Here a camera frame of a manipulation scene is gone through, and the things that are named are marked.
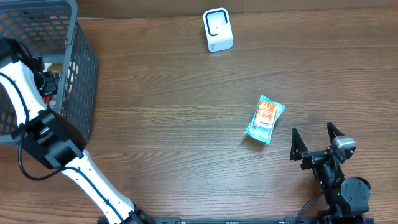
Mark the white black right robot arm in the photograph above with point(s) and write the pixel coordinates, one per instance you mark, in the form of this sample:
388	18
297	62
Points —
346	199

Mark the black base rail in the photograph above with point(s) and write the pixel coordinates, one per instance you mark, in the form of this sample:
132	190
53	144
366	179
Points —
286	220

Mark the grey plastic mesh basket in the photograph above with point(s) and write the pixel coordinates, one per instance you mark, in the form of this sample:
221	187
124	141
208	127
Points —
50	29

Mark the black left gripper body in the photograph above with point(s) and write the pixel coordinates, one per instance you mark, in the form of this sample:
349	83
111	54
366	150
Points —
49	83

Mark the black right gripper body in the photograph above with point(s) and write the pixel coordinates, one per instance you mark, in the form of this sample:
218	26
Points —
315	155

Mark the beige pet treat bag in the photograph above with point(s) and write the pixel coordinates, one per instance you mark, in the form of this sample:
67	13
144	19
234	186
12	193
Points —
55	69

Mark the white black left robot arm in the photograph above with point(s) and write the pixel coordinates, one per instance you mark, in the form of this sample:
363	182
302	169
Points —
59	146

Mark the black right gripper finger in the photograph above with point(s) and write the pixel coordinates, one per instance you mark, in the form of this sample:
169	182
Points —
298	147
333	131

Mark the teal orange snack packet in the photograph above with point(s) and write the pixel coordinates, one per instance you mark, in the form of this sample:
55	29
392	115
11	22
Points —
262	124

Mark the white barcode scanner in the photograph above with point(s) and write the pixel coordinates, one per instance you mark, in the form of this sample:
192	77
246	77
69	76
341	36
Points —
218	29

